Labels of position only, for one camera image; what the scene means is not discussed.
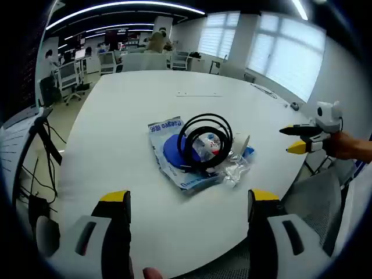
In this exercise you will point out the black office chair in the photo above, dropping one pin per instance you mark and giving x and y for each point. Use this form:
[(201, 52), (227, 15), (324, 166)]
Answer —
[(49, 91)]

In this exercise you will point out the white partition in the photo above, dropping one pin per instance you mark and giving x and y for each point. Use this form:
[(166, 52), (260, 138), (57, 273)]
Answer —
[(145, 62)]

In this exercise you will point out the blue tissue pack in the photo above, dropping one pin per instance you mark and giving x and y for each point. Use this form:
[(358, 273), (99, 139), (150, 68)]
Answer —
[(249, 151)]

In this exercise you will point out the blue pad plastic packet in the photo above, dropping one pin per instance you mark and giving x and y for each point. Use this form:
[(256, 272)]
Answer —
[(170, 146)]

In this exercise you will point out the white mesh office chair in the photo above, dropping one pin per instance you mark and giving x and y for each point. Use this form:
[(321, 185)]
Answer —
[(69, 74), (107, 61)]

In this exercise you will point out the grey mesh chair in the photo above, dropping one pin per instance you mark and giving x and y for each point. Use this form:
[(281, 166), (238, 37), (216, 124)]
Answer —
[(314, 209)]

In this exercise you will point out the clear plastic bottle red label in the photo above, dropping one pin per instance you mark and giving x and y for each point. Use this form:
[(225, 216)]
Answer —
[(215, 146)]

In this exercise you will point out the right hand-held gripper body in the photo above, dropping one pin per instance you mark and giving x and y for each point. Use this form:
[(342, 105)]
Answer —
[(328, 116)]

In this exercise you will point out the person's right hand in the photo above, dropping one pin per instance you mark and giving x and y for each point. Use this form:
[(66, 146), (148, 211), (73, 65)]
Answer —
[(343, 146)]

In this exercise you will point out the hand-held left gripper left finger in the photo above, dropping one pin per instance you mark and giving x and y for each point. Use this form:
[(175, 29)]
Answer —
[(87, 232)]

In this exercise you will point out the ceiling light strip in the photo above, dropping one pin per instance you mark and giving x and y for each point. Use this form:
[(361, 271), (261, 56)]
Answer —
[(116, 8)]

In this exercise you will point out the small black object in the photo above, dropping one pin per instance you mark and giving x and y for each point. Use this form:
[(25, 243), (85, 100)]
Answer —
[(295, 106)]

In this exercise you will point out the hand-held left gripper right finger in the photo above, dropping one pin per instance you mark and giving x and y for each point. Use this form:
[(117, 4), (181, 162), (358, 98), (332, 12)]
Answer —
[(290, 232)]

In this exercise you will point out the black bag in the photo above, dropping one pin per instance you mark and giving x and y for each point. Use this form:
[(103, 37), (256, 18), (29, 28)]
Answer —
[(194, 54)]

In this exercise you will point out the person's left hand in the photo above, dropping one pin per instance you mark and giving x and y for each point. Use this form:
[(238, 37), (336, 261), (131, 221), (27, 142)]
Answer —
[(153, 274)]

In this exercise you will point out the black power adapter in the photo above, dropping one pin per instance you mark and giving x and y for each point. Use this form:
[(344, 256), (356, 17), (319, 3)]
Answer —
[(39, 205)]

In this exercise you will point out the window with white blinds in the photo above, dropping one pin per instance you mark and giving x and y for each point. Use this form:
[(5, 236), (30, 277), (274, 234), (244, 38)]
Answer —
[(290, 58), (221, 35)]

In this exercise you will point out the white table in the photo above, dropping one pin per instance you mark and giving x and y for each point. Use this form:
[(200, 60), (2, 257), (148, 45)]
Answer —
[(130, 116)]

